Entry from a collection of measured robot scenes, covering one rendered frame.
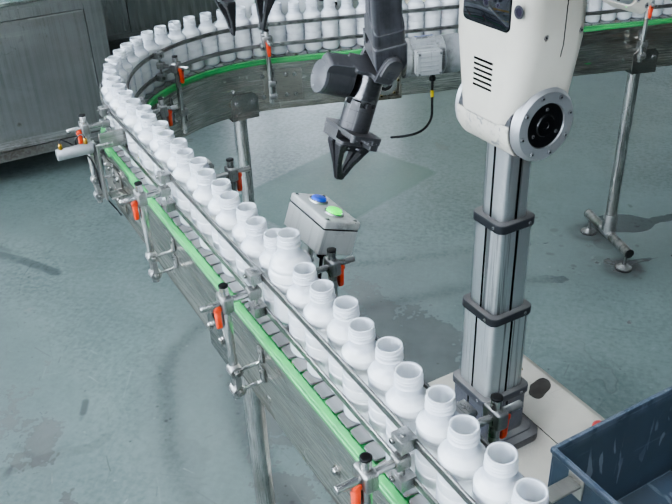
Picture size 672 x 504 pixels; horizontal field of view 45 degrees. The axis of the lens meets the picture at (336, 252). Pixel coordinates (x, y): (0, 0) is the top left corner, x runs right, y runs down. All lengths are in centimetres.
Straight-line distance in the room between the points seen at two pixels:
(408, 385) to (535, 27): 81
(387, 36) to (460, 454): 70
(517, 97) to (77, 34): 303
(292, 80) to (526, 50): 132
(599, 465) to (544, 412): 97
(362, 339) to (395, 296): 211
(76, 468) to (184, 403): 40
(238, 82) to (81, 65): 176
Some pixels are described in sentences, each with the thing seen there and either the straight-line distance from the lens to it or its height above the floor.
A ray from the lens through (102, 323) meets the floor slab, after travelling 327.
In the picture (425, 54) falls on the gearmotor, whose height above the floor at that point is 101.
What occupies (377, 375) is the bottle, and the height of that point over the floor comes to 113.
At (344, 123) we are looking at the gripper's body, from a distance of 146.
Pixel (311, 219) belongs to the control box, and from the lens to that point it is 151.
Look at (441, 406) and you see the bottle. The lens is 101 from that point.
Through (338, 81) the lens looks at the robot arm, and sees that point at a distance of 140.
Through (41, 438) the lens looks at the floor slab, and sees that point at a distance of 284.
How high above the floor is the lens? 184
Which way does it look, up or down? 32 degrees down
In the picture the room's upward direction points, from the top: 2 degrees counter-clockwise
